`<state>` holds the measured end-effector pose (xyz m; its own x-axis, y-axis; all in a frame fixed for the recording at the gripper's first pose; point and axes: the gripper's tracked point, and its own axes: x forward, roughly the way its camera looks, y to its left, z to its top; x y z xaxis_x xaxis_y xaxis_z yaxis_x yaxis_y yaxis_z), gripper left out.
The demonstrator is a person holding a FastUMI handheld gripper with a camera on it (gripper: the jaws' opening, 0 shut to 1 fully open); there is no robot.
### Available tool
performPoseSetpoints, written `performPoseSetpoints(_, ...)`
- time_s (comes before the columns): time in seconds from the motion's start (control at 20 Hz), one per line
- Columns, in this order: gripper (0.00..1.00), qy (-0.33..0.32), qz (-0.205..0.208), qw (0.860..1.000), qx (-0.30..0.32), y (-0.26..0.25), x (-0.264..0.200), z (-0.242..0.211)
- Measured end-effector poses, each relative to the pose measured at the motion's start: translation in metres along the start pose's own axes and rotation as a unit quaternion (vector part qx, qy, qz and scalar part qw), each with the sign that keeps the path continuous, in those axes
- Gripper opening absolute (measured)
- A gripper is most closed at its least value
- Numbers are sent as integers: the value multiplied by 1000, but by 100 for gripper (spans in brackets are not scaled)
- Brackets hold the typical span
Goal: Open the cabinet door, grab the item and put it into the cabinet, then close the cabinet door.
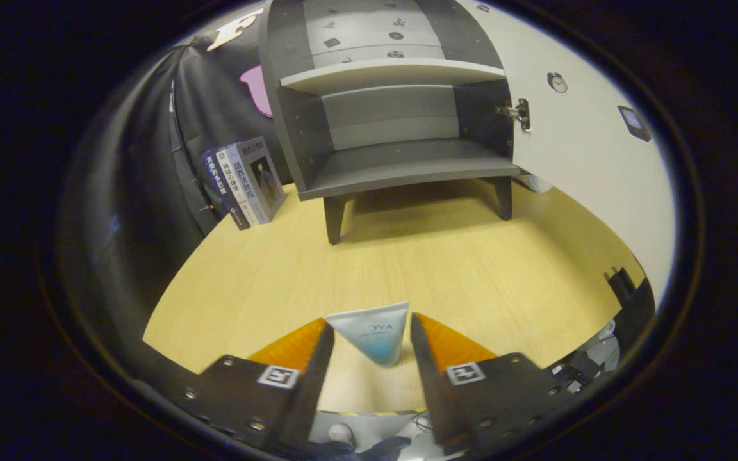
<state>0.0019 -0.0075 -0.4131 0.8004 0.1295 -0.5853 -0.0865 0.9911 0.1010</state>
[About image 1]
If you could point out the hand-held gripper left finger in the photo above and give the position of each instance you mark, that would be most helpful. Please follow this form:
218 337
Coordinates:
311 390

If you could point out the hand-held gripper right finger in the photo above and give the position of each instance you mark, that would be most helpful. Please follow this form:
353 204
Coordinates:
436 390

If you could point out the white blue tube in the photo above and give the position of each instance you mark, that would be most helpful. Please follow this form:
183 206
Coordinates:
372 333

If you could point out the white cabinet door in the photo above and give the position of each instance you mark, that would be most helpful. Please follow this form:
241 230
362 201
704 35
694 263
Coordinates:
587 192

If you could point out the black table clamp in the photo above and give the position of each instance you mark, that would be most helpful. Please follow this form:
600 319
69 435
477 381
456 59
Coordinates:
620 285

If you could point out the grey book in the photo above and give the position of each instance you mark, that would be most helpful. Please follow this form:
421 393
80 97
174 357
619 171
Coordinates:
265 179

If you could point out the white blue book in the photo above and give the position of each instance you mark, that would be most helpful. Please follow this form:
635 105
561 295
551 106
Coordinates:
239 182

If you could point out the grey cabinet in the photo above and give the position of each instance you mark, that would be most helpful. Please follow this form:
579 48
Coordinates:
401 166

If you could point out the black backdrop cloth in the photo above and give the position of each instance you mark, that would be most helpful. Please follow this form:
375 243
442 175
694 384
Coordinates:
145 192

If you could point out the black backdrop stand pole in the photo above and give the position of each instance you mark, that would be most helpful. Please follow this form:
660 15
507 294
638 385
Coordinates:
184 160

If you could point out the metal door hinge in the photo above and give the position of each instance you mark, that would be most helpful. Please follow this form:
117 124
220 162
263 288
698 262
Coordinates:
519 114

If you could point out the white cabinet shelf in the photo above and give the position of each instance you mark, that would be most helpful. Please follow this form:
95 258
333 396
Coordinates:
388 73

